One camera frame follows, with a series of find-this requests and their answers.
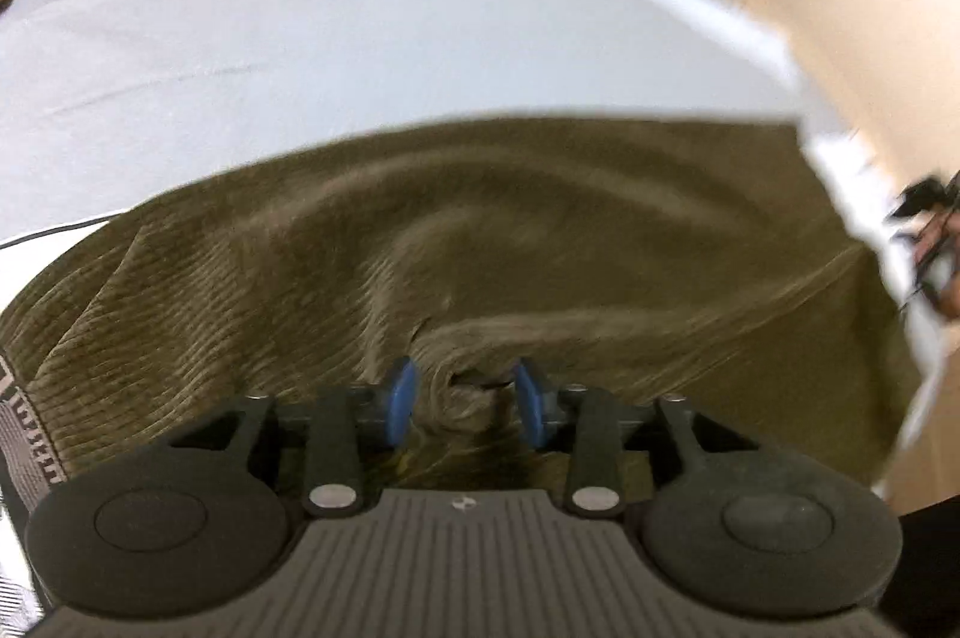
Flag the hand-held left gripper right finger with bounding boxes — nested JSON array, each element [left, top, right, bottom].
[[511, 359, 760, 520]]

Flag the olive corduroy pants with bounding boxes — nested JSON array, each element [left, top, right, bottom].
[[0, 113, 928, 505]]

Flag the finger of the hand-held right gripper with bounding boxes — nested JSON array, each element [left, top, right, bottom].
[[888, 173, 960, 220]]

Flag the grey bed sheet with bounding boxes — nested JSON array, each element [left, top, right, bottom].
[[0, 0, 805, 250]]

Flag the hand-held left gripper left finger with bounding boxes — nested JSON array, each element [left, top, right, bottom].
[[169, 356, 421, 520]]

